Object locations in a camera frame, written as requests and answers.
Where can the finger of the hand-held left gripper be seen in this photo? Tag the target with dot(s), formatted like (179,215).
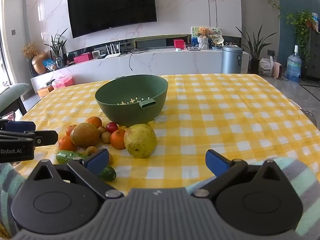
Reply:
(20,125)
(45,137)

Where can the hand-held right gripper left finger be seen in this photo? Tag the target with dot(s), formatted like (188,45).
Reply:
(97,160)

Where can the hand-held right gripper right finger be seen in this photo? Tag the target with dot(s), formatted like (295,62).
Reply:
(215,163)

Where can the orange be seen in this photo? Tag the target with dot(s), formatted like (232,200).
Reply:
(93,121)
(65,143)
(117,140)
(70,130)

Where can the green cucumber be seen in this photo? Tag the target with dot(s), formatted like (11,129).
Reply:
(66,156)

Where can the mango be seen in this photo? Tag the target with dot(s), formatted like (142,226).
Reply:
(85,135)

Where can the red tomato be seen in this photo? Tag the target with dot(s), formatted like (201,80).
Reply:
(112,127)

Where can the green bowl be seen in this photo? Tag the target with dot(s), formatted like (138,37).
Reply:
(130,115)

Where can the green cushioned chair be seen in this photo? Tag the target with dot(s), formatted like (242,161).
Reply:
(11,95)

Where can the orange box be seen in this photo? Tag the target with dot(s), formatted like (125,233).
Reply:
(45,91)

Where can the pink storage boxes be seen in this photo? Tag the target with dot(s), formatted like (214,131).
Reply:
(63,81)

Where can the copper vase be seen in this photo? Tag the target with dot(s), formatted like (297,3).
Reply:
(40,65)

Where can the blue snack bag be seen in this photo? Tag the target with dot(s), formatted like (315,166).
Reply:
(48,64)

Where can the dried flowers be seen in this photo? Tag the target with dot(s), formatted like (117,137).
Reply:
(28,50)

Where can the long-leaved plant in glass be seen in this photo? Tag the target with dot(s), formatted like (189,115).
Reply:
(58,47)

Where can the pink box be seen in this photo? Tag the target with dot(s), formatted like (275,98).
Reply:
(82,58)

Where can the striped teal cloth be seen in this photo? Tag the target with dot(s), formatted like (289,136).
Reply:
(307,180)

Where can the small white clock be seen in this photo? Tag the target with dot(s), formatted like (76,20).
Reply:
(96,54)

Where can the grey-blue trash can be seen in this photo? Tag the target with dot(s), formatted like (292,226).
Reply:
(231,60)

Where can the white router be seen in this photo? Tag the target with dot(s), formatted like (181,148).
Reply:
(112,54)

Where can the white plastic bag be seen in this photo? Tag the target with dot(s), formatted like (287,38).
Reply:
(265,67)

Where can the white marble tv cabinet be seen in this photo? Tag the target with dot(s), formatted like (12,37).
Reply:
(175,62)

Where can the pink heater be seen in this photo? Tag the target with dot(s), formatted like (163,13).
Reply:
(278,70)

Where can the long-leaved floor plant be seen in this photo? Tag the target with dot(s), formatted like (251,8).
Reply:
(255,47)

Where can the blue water jug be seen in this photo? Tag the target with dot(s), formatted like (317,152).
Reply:
(293,67)

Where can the red box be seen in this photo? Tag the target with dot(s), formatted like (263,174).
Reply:
(178,43)

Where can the colourful picture board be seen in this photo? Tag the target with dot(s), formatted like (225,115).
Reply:
(214,33)

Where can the teddy bear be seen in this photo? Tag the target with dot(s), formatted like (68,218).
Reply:
(203,32)

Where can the dark cabinet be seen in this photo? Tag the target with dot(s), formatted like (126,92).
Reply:
(314,55)

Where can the leafy plant on cabinet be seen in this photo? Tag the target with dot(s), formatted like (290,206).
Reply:
(301,27)

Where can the black wall television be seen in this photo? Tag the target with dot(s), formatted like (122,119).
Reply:
(112,5)

